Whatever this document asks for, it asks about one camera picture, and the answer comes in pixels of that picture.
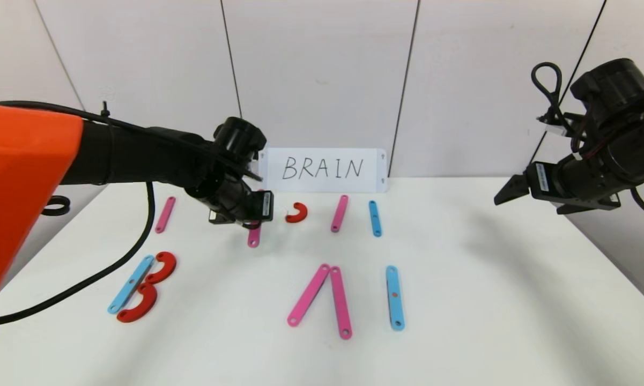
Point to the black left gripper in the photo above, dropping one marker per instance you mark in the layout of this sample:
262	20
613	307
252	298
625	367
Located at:
264	206

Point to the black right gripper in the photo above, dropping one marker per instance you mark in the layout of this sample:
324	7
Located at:
541	179

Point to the small red curved piece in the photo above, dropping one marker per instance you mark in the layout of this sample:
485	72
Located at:
302	213

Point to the long pink bar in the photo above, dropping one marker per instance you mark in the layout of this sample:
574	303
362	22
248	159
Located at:
165	214
341	303
309	295
254	238

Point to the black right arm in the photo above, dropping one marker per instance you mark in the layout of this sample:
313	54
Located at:
627	123

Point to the black and orange left arm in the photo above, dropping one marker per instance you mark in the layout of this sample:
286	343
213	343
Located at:
139	155

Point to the white BRAIN sign card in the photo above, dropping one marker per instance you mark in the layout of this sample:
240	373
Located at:
322	185

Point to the medium pink bar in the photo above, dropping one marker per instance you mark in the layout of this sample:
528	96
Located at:
339	214

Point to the short blue bar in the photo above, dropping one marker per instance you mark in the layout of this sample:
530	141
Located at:
375	219

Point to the large red curved piece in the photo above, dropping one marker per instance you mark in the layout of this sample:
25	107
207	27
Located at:
146	306
168	266

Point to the blue bar with orange dot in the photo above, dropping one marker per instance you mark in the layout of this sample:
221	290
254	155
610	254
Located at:
395	308

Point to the long blue bar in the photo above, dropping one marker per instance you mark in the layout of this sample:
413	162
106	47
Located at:
131	284

